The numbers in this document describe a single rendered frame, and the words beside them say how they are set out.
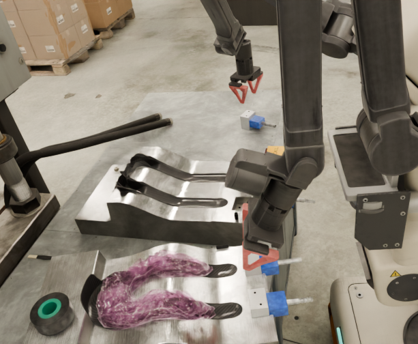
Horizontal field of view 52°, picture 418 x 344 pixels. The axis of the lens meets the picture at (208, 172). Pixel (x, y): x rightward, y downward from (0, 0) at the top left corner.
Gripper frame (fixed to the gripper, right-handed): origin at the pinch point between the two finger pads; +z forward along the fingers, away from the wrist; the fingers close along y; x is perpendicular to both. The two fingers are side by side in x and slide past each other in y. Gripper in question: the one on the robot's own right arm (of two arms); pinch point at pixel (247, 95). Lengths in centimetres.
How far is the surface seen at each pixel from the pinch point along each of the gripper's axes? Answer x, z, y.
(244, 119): -0.7, 8.3, 2.8
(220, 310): 38, 7, 73
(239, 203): 24, 5, 44
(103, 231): -8, 10, 67
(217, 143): -5.3, 12.6, 14.5
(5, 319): -9, 12, 99
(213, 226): 23, 5, 55
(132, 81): -228, 95, -137
